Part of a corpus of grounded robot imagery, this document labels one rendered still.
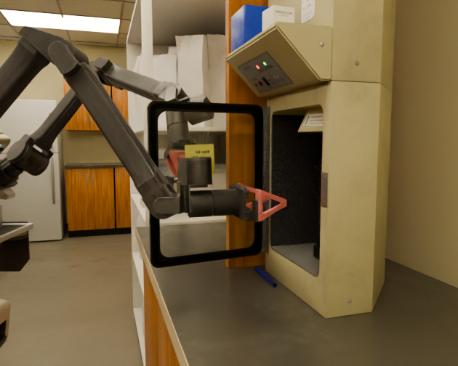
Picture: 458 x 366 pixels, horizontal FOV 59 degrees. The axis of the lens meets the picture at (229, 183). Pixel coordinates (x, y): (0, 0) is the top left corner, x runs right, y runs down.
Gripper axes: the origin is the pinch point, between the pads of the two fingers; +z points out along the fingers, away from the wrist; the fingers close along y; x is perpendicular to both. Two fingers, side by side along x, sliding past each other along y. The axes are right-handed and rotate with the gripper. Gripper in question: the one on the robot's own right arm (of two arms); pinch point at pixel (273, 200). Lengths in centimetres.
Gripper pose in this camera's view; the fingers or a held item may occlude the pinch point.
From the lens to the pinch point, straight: 92.6
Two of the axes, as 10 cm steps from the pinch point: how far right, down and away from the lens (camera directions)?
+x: 0.0, 9.9, 1.1
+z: 9.6, -0.4, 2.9
